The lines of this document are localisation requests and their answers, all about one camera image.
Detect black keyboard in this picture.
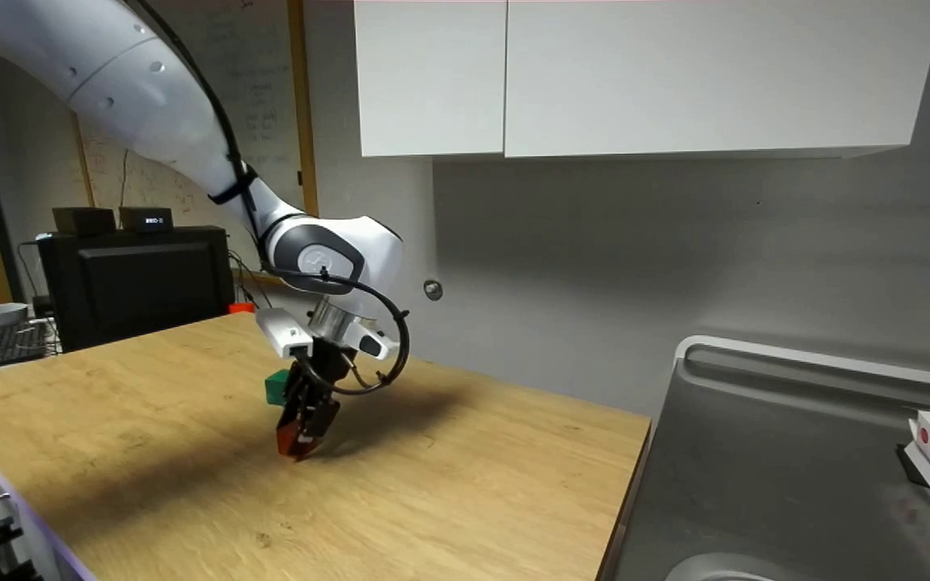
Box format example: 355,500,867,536
0,320,53,370

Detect green block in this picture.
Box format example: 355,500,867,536
258,369,294,409

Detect orange block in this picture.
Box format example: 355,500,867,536
274,420,310,457

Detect steel sink counter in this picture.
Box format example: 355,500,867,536
598,331,930,581

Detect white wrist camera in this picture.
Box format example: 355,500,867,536
252,306,315,362

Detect white wall cabinet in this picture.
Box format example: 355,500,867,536
500,0,930,160

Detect black computer monitor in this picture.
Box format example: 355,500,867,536
35,203,239,355

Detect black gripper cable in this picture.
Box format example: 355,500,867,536
314,269,412,396

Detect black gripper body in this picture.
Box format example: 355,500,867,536
286,340,357,408

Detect white wall cabinet door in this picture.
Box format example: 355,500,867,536
352,0,510,160

